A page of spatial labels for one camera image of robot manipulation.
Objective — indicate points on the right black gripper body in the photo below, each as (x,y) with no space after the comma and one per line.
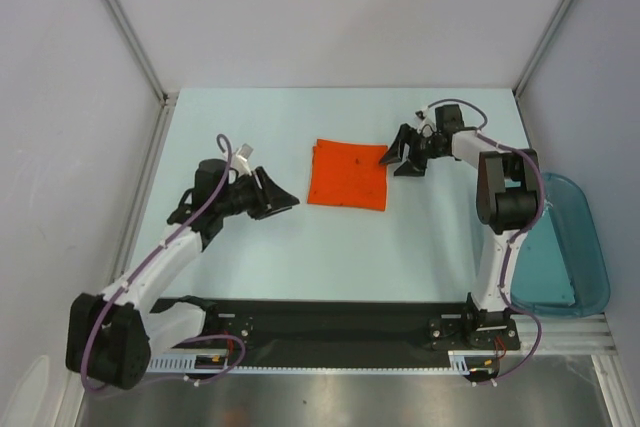
(426,147)

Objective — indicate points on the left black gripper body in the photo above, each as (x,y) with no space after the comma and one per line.
(245,197)

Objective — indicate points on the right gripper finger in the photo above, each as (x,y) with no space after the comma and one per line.
(404,139)
(413,166)

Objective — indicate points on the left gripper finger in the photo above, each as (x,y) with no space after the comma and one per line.
(273,198)
(264,212)

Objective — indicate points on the orange t-shirt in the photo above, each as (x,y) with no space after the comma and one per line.
(348,175)

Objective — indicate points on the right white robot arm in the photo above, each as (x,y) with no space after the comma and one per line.
(509,200)

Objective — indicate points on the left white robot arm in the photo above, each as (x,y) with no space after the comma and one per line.
(113,335)

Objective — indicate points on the teal plastic bin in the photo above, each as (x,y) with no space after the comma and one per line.
(560,270)

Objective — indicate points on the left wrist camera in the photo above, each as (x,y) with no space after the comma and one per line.
(240,160)

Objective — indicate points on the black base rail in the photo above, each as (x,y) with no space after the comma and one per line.
(330,335)

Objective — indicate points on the aluminium front rail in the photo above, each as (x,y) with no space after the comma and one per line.
(580,336)

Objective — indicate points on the right aluminium frame post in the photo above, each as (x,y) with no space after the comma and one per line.
(542,46)

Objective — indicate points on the aluminium frame post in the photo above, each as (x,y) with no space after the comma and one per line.
(133,43)
(542,46)

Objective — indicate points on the left aluminium frame post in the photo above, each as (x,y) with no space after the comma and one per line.
(133,43)

